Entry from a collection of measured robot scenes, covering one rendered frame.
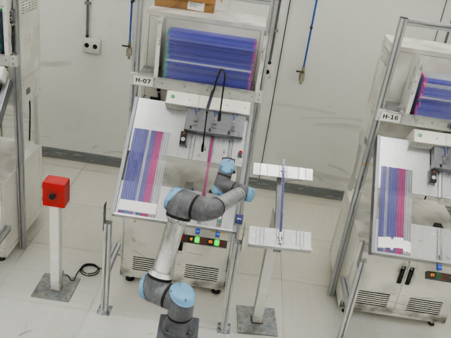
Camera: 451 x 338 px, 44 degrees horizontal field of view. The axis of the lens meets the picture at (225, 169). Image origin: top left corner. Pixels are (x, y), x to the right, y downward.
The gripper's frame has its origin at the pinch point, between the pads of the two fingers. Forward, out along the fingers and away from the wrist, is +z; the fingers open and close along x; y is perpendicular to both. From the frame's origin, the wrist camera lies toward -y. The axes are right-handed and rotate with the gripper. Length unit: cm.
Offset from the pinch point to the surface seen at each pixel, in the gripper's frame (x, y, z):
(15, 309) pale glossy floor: 113, -99, 19
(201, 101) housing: 20.7, 38.0, 2.2
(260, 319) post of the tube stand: -34, -87, 33
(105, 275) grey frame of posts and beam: 62, -71, 15
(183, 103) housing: 30.4, 35.3, 1.5
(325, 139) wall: -81, 47, 172
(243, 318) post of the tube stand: -24, -89, 36
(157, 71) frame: 48, 51, -2
